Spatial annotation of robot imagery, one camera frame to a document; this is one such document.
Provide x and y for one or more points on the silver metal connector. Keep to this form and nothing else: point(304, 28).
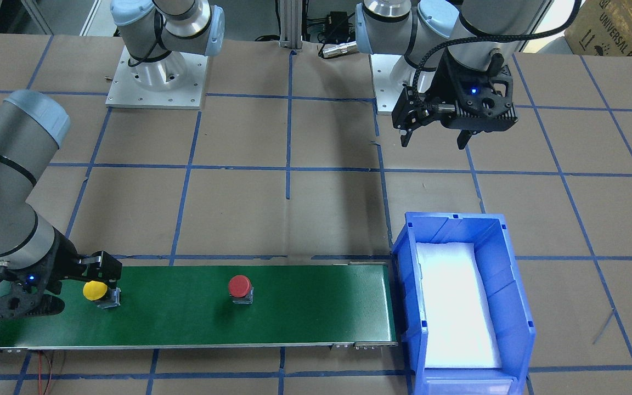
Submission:
point(338, 50)

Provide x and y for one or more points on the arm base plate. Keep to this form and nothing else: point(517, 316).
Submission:
point(157, 82)
point(389, 73)

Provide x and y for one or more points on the blue plastic storage bin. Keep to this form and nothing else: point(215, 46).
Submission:
point(508, 306)

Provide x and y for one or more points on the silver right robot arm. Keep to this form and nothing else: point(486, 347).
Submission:
point(274, 164)

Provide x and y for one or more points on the cardboard box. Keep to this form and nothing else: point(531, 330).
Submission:
point(602, 28)

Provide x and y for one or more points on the yellow push button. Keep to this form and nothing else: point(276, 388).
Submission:
point(102, 295)

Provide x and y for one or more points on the black power adapter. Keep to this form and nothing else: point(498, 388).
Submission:
point(336, 20)

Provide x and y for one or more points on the green conveyor belt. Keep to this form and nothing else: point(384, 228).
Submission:
point(239, 323)

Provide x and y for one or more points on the white foam pad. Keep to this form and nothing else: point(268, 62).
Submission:
point(460, 328)

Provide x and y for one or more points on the aluminium frame post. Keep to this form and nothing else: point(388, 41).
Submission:
point(290, 24)

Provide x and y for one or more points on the red push button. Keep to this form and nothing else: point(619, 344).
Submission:
point(241, 289)

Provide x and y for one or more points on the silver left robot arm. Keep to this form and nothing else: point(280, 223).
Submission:
point(455, 57)

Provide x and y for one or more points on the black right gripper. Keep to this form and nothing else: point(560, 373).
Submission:
point(63, 262)

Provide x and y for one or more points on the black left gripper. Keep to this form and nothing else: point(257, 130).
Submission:
point(443, 83)

